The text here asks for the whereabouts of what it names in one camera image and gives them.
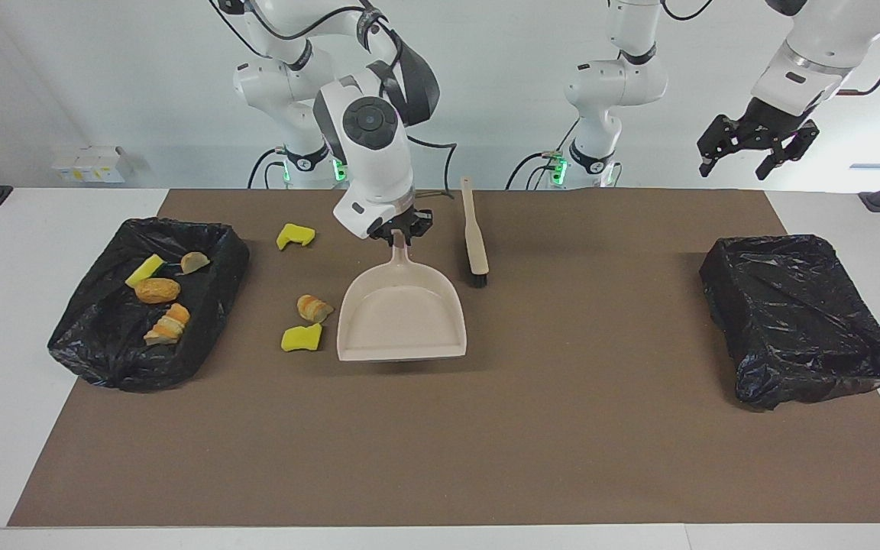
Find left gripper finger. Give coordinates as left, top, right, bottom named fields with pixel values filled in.
left=755, top=120, right=820, bottom=181
left=697, top=115, right=744, bottom=178

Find beige hand brush black bristles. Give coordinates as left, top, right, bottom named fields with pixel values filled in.
left=461, top=177, right=490, bottom=289

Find beige plastic dustpan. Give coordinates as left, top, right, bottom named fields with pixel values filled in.
left=336, top=229, right=468, bottom=362

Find notched yellow sponge piece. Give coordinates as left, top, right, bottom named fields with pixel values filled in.
left=276, top=223, right=316, bottom=251

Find small striped bread piece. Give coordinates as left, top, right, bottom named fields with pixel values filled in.
left=296, top=294, right=335, bottom=324

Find yellow sponge block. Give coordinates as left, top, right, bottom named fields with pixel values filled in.
left=280, top=323, right=324, bottom=353

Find brown oval bread roll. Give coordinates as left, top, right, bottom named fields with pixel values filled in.
left=134, top=278, right=181, bottom=305

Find striped croissant piece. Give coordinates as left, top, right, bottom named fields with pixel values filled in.
left=144, top=303, right=191, bottom=346

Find yellow sponge wedge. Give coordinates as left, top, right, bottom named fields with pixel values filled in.
left=125, top=254, right=167, bottom=289

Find black bag lined bin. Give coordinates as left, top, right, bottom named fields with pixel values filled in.
left=47, top=217, right=251, bottom=393
left=698, top=234, right=880, bottom=412

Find brown table mat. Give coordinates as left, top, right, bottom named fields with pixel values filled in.
left=7, top=189, right=880, bottom=528

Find white cardboard box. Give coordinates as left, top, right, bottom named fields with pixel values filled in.
left=50, top=145, right=129, bottom=184

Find black left base cable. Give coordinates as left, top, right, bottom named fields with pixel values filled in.
left=505, top=150, right=563, bottom=190

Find black base cable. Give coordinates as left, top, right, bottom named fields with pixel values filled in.
left=505, top=150, right=563, bottom=190
left=247, top=147, right=288, bottom=189

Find black right base cable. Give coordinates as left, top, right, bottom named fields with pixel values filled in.
left=247, top=147, right=288, bottom=189

